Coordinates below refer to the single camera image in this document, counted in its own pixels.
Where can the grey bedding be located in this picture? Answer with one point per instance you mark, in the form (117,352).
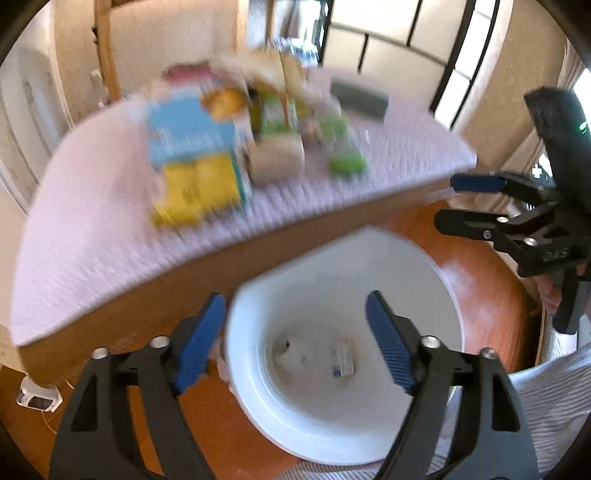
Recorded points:
(300,50)

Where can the wooden bed frame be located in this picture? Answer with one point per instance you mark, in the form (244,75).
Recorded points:
(108,55)

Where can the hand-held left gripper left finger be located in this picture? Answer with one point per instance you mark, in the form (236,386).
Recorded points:
(201,344)

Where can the person's right hand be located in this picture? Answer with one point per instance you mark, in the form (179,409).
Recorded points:
(548,290)

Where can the blue and yellow box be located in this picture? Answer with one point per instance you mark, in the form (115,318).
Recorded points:
(184,134)

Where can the green snack packet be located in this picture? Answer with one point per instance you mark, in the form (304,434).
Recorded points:
(344,147)

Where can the brown paper wad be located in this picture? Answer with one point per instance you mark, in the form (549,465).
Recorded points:
(277,159)

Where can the black-framed sliding door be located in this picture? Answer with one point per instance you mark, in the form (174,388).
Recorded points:
(392,50)

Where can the orange snack packet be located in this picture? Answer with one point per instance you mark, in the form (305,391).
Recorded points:
(226,101)

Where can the white cabinet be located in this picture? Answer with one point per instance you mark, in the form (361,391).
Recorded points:
(27,115)

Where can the white floor device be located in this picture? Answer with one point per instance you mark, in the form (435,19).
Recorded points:
(37,397)

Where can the lavender quilted blanket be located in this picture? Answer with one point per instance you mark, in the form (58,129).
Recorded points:
(92,207)

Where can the dark grey case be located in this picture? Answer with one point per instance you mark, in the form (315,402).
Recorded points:
(360,99)

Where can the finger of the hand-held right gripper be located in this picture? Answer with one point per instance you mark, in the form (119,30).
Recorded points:
(466,224)
(478,182)

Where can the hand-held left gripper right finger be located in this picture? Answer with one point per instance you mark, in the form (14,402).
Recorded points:
(388,337)

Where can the white plastic bin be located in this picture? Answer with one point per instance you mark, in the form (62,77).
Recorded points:
(323,286)

